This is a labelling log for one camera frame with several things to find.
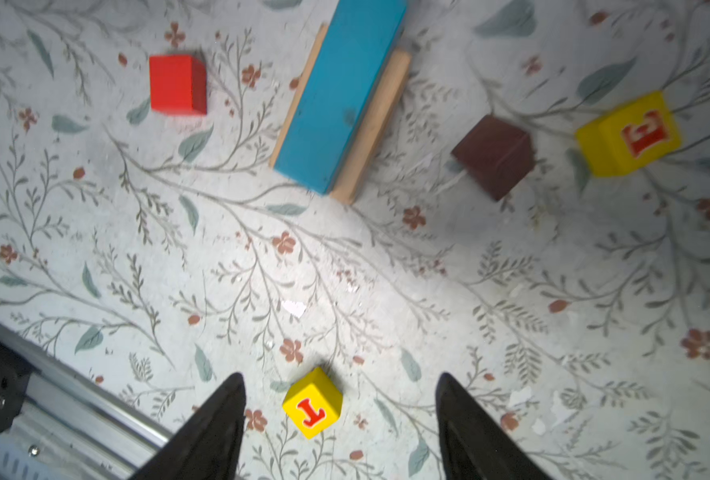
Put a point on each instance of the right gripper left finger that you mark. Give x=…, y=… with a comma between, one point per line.
x=208, y=445

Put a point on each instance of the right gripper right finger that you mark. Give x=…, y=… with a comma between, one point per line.
x=472, y=444

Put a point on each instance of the yellow cube red letter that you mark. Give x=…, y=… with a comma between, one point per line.
x=313, y=404

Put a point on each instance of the dark brown house block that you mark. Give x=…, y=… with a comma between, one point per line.
x=497, y=154

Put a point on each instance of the small yellow cube block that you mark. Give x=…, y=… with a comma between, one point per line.
x=629, y=137

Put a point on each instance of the red cube block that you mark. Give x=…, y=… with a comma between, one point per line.
x=178, y=85

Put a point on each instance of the teal rectangular block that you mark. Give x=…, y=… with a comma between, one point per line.
x=345, y=66

